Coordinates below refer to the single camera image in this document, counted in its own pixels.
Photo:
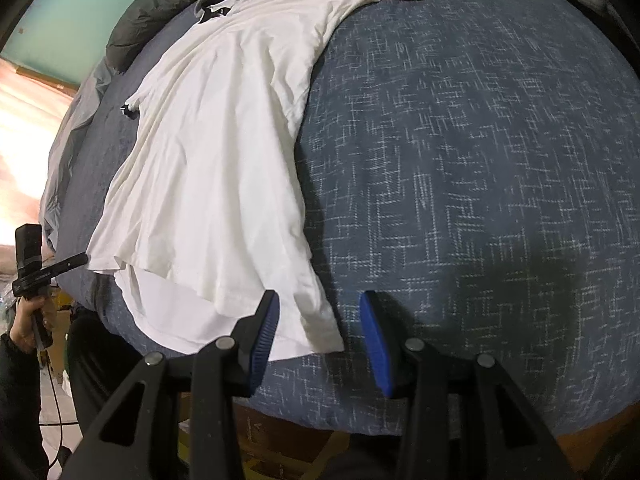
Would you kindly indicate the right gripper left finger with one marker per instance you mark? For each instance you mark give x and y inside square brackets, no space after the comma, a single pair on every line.
[174,418]

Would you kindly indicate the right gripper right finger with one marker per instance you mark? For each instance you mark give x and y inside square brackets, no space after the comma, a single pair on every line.
[464,418]

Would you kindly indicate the white polo shirt black trim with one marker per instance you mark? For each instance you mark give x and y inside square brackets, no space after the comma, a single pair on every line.
[206,212]

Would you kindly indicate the black sleeve left forearm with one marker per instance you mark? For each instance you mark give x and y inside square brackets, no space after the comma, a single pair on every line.
[22,454]

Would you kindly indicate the person's left hand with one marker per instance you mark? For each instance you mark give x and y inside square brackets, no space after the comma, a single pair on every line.
[23,331]

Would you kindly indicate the blue patterned bed cover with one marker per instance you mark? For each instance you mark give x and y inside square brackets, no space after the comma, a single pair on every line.
[476,162]

